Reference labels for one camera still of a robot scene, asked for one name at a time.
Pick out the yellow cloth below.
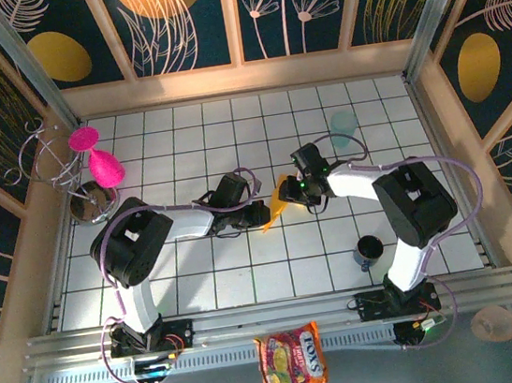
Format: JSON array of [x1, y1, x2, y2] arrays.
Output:
[[254, 171, 299, 235]]

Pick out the teal translucent plastic cup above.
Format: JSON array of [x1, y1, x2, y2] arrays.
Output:
[[326, 109, 363, 150]]

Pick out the dark mug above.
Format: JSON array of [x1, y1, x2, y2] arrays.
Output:
[[350, 232, 389, 274]]

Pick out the pink wine glass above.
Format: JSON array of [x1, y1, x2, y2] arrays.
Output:
[[66, 122, 129, 195]]

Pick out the Fox's candy bag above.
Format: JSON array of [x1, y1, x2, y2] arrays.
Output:
[[250, 318, 330, 383]]

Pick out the clear wine glass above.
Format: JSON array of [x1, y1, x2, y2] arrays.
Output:
[[468, 302, 512, 347]]

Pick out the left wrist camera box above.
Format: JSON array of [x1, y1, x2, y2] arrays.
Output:
[[210, 170, 253, 208]]

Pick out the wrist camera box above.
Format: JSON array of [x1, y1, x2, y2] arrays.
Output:
[[287, 140, 331, 179], [210, 170, 253, 208]]

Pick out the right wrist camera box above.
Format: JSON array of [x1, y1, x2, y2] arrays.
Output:
[[287, 140, 331, 179]]

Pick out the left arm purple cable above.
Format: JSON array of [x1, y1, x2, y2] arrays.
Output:
[[77, 165, 288, 383]]

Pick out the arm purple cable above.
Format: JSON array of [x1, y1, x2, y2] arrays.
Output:
[[312, 114, 503, 360], [77, 165, 288, 383]]

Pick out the aluminium mounting rail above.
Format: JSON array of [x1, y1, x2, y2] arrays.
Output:
[[18, 265, 512, 374]]

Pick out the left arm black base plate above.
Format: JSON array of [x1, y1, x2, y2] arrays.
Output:
[[107, 316, 197, 361]]

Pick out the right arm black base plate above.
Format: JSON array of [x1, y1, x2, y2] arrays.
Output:
[[345, 280, 442, 325]]

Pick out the slotted metal cable tray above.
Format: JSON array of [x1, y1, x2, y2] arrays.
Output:
[[38, 327, 400, 383]]

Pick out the silver wire glass rack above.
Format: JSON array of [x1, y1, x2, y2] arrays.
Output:
[[0, 109, 123, 237]]

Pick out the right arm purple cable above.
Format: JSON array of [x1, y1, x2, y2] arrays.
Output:
[[312, 114, 503, 360]]

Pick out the aluminium frame post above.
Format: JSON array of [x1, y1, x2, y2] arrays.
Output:
[[0, 0, 84, 138], [393, 0, 491, 82]]

